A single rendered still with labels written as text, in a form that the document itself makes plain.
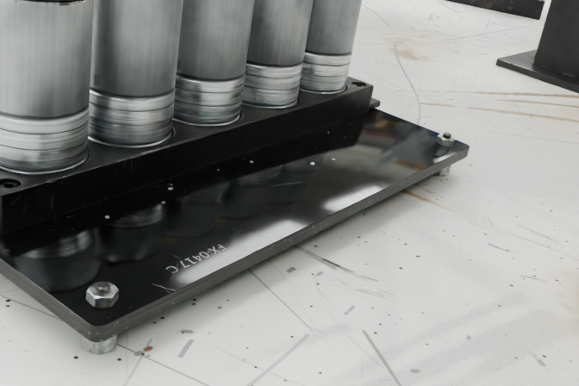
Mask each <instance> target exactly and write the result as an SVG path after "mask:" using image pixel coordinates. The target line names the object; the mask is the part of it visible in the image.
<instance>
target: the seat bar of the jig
mask: <svg viewBox="0 0 579 386"><path fill-rule="evenodd" d="M373 89H374V86H373V85H372V84H368V83H366V82H363V81H361V80H358V79H356V78H352V77H349V76H348V79H347V83H346V90H345V91H343V92H340V93H335V94H319V93H312V92H306V91H303V90H299V93H298V98H297V104H296V105H295V106H292V107H289V108H284V109H263V108H257V107H252V106H248V105H245V104H241V109H240V119H239V120H238V121H237V122H235V123H233V124H229V125H226V126H219V127H203V126H194V125H189V124H184V123H181V122H177V121H172V125H171V138H170V139H169V140H168V141H167V142H165V143H163V144H160V145H157V146H150V147H141V148H125V147H116V146H106V145H103V144H99V143H96V142H94V141H92V140H88V152H87V160H86V162H85V163H83V164H82V165H81V166H79V167H77V168H75V169H72V170H69V171H63V172H59V173H54V174H43V175H30V174H20V173H14V172H9V171H3V170H0V235H4V234H7V233H11V232H14V231H16V230H19V229H22V228H25V227H29V226H32V225H34V224H37V223H40V222H43V221H47V220H50V219H52V218H55V217H58V216H61V215H65V214H68V213H71V212H73V211H75V210H78V209H82V208H85V207H88V206H90V205H93V204H96V203H99V202H103V201H106V200H109V199H111V198H114V197H117V196H121V195H124V194H127V193H129V192H132V191H135V190H139V189H142V188H145V187H147V186H150V185H153V184H157V183H160V182H163V181H165V180H167V179H170V178H173V177H177V176H180V175H183V174H185V173H188V172H191V171H195V170H198V169H201V168H203V167H206V166H209V165H213V164H216V163H219V162H221V161H224V160H227V159H231V158H234V157H237V156H240V155H242V154H245V153H249V152H251V151H254V150H257V149H259V148H262V147H265V146H269V145H272V144H275V143H278V142H280V141H283V140H287V139H290V138H293V137H296V136H298V135H301V134H305V133H308V132H311V131H314V130H316V129H319V128H323V127H326V126H329V125H332V124H334V123H337V122H340V121H343V120H346V119H349V118H352V117H354V116H357V115H362V114H364V113H367V112H369V109H370V101H371V97H372V92H373Z"/></svg>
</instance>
